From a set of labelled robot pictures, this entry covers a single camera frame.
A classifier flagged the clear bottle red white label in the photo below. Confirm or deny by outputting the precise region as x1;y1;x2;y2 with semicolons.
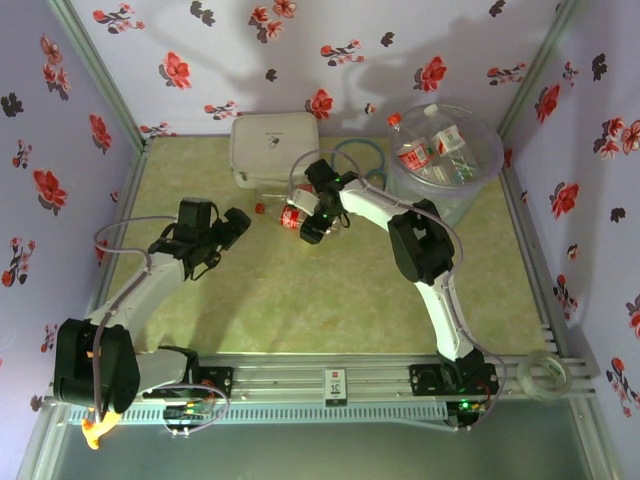
388;113;436;176

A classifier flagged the clear plastic bin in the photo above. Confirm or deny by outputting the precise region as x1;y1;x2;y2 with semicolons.
387;102;505;229

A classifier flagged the teal stethoscope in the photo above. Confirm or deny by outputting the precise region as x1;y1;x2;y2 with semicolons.
332;138;389;187

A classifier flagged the white zipped medical pouch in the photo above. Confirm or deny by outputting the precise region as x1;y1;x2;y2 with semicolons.
229;111;321;190

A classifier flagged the black white label card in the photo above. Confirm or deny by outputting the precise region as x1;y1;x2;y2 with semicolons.
324;368;350;407

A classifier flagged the left controller circuit board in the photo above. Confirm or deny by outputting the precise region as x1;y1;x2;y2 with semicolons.
164;402;214;424

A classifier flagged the controller circuit board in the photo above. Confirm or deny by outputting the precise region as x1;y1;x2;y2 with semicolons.
164;402;214;424
447;398;489;431

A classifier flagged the orange plastic piece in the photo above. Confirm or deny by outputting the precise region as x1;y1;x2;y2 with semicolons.
81;412;121;451

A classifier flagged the right controller circuit board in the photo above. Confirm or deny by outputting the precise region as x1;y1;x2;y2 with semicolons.
447;398;489;431

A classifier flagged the clear tape roll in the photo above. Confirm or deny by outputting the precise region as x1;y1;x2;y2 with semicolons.
517;349;574;401

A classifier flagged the lavender right arm cable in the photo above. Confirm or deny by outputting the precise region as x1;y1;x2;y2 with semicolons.
288;148;507;371

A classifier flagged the lavender arm cable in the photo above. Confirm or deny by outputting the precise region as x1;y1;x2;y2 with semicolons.
92;214;179;421
288;148;507;371

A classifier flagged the lavender left arm cable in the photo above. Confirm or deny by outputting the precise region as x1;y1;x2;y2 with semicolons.
92;214;179;421

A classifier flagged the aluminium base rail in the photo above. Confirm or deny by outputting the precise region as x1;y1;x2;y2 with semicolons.
47;353;599;401

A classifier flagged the lavender left base cable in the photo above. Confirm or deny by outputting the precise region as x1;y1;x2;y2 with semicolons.
164;379;231;437

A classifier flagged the lavender base cable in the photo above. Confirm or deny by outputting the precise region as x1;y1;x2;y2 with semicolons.
444;357;511;431
164;379;231;437

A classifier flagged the white slotted cable duct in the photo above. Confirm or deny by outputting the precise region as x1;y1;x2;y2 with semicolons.
69;402;449;426

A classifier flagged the aluminium frame post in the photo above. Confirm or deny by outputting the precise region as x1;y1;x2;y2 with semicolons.
44;0;154;151
502;0;586;146

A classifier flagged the lavender right base cable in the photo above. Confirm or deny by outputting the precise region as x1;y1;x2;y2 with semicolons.
444;357;511;431

